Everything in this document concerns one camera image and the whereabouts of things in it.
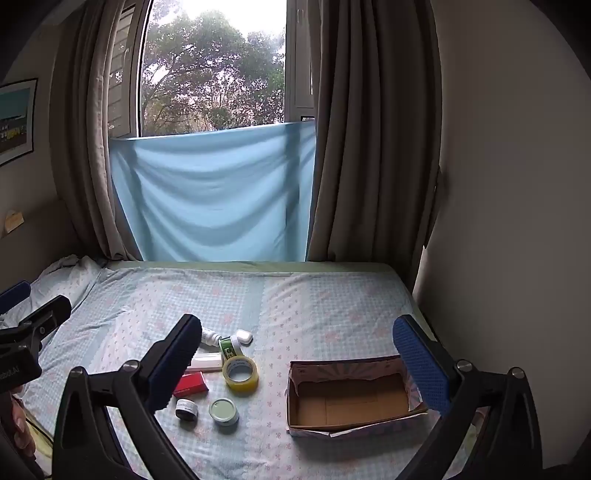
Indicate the person's left hand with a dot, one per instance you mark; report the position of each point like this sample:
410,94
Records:
21,420

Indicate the small white tube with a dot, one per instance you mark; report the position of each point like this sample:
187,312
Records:
210,338

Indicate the green mattress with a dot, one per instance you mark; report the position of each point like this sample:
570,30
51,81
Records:
323,266

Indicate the crumpled pale pillow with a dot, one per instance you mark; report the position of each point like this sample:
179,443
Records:
60,281

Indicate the checked floral bed sheet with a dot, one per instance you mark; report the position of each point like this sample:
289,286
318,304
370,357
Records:
300,314

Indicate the window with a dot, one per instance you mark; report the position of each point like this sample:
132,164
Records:
207,69

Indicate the yellow tape roll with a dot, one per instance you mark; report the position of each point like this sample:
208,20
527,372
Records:
240,388

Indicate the white remote control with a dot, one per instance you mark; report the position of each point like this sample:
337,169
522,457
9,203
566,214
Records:
205,362

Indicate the light blue hanging cloth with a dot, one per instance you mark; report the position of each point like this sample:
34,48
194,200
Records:
207,194

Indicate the yellow wall note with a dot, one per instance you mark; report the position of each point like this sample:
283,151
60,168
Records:
14,220

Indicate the small black jar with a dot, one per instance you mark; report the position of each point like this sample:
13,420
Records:
187,410

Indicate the small red box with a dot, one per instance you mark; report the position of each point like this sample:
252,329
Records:
191,385

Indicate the round green-lid tin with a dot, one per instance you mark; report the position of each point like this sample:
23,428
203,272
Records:
224,410

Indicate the paper-wrapped cardboard box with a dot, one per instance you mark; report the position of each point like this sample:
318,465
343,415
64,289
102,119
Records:
351,401

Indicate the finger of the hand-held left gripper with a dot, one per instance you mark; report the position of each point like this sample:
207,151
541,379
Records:
46,318
14,295

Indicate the framed wall picture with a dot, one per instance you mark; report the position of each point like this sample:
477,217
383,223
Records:
16,122

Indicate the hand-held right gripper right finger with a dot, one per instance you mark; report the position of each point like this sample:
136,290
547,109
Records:
421,364

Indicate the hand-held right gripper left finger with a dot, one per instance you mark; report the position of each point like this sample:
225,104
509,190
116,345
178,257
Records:
174,364

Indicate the grey-brown curtain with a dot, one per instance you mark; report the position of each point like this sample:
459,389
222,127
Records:
87,138
369,138

